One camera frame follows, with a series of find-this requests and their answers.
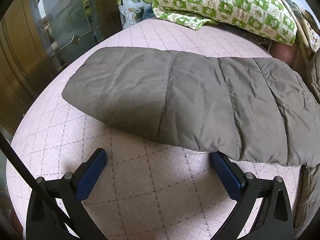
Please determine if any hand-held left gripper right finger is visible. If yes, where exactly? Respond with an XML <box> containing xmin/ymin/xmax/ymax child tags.
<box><xmin>210</xmin><ymin>152</ymin><xmax>294</xmax><ymax>240</ymax></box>

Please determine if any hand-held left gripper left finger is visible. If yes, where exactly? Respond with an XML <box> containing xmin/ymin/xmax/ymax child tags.
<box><xmin>25</xmin><ymin>148</ymin><xmax>108</xmax><ymax>240</ymax></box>

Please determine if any black strap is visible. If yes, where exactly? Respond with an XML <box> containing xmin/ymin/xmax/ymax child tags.
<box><xmin>0</xmin><ymin>130</ymin><xmax>75</xmax><ymax>230</ymax></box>

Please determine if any cream leaf-print blanket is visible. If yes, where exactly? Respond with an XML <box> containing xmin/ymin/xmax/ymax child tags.
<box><xmin>262</xmin><ymin>0</ymin><xmax>320</xmax><ymax>63</ymax></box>

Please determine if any pink quilted bed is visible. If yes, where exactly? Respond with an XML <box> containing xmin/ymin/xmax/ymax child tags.
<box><xmin>5</xmin><ymin>19</ymin><xmax>304</xmax><ymax>240</ymax></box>

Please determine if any green checked pillow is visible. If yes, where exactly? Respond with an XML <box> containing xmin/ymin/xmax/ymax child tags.
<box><xmin>140</xmin><ymin>0</ymin><xmax>298</xmax><ymax>46</ymax></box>

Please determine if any grey-brown quilted puffer jacket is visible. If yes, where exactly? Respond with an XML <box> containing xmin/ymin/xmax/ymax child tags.
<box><xmin>61</xmin><ymin>46</ymin><xmax>320</xmax><ymax>239</ymax></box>

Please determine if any brown pillow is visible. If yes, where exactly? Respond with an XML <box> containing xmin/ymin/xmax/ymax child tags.
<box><xmin>271</xmin><ymin>42</ymin><xmax>298</xmax><ymax>65</ymax></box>

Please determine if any wooden stained-glass door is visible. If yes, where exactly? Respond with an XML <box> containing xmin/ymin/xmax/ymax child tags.
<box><xmin>0</xmin><ymin>0</ymin><xmax>123</xmax><ymax>140</ymax></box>

